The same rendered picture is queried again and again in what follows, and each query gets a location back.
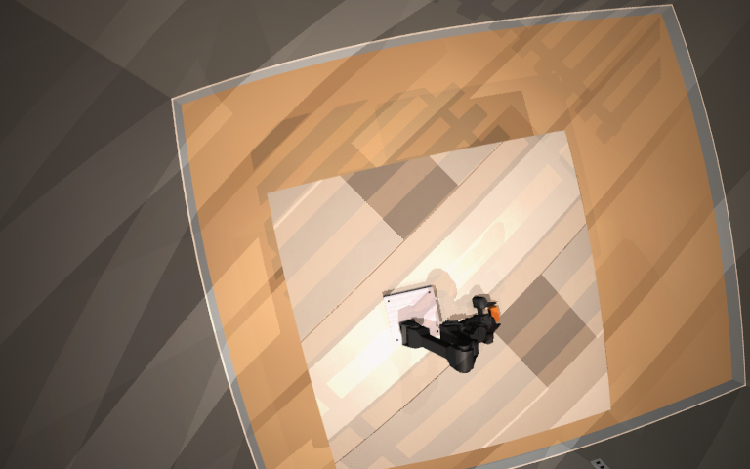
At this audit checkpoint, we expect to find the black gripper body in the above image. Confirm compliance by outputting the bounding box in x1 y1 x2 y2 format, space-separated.
465 296 493 345

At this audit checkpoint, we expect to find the orange block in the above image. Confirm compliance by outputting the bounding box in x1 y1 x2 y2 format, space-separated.
487 305 500 321

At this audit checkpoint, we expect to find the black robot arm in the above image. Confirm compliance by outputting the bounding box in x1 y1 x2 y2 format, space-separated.
399 314 497 373

